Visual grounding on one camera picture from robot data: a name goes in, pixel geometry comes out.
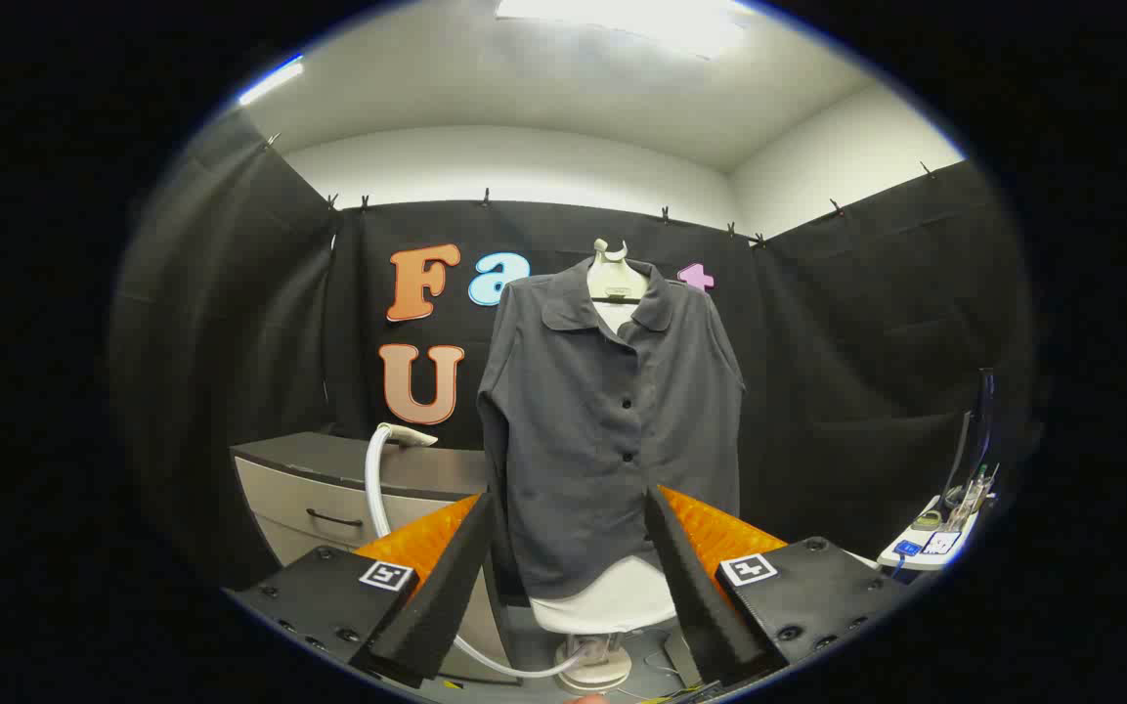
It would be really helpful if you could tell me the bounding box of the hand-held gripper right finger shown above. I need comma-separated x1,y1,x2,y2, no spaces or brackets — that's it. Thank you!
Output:
643,484,916,687

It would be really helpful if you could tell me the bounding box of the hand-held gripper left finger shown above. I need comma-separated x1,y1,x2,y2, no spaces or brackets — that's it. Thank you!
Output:
226,492,500,690

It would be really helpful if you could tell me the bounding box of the grey button shirt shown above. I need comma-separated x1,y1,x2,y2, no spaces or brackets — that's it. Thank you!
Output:
475,256,748,599

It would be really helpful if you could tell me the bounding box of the round white steamer base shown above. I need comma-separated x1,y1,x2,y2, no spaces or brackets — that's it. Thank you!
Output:
553,634,634,695

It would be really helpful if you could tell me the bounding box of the grey drawer cabinet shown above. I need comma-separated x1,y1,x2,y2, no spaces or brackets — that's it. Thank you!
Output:
231,432,515,685

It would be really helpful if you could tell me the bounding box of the white side table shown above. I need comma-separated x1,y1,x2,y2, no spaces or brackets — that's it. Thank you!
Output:
846,494,989,573

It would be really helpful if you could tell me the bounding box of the row of black clips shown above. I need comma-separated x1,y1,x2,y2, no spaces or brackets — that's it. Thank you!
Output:
265,132,937,245

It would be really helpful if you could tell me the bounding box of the ceiling light strip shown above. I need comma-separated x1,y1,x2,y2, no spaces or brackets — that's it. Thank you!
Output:
236,57,305,107

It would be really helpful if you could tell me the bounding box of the ceiling light panel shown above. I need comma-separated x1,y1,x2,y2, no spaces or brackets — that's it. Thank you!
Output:
495,0,750,58

